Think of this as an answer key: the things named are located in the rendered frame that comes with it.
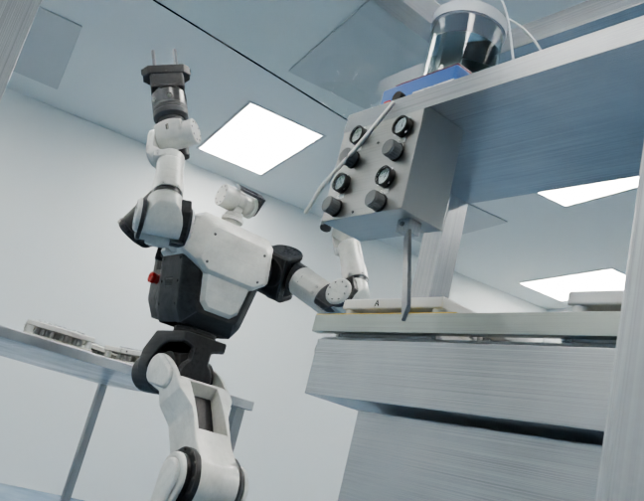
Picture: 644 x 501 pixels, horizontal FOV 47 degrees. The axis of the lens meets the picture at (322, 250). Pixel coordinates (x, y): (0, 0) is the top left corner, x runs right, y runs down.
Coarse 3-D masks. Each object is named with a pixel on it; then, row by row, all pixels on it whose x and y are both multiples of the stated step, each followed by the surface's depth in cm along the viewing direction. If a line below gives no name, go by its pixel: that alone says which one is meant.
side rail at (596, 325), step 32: (320, 320) 134; (352, 320) 127; (384, 320) 121; (416, 320) 115; (448, 320) 110; (480, 320) 105; (512, 320) 101; (544, 320) 97; (576, 320) 93; (608, 320) 90
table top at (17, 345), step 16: (0, 336) 231; (16, 336) 234; (32, 336) 237; (0, 352) 334; (16, 352) 298; (32, 352) 270; (48, 352) 246; (64, 352) 242; (80, 352) 245; (48, 368) 372; (64, 368) 328; (80, 368) 292; (96, 368) 265; (112, 368) 251; (128, 368) 255; (112, 384) 362; (128, 384) 321; (240, 400) 280
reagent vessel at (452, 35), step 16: (464, 0) 145; (448, 16) 146; (464, 16) 144; (480, 16) 144; (496, 16) 145; (432, 32) 149; (448, 32) 145; (464, 32) 143; (480, 32) 143; (496, 32) 146; (432, 48) 146; (448, 48) 143; (464, 48) 142; (480, 48) 143; (496, 48) 145; (432, 64) 144; (448, 64) 142; (464, 64) 141; (480, 64) 142; (496, 64) 146
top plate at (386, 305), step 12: (348, 300) 134; (360, 300) 131; (372, 300) 129; (384, 300) 126; (396, 300) 124; (420, 300) 119; (432, 300) 117; (444, 300) 116; (360, 312) 133; (372, 312) 131; (384, 312) 128; (396, 312) 126; (468, 312) 119
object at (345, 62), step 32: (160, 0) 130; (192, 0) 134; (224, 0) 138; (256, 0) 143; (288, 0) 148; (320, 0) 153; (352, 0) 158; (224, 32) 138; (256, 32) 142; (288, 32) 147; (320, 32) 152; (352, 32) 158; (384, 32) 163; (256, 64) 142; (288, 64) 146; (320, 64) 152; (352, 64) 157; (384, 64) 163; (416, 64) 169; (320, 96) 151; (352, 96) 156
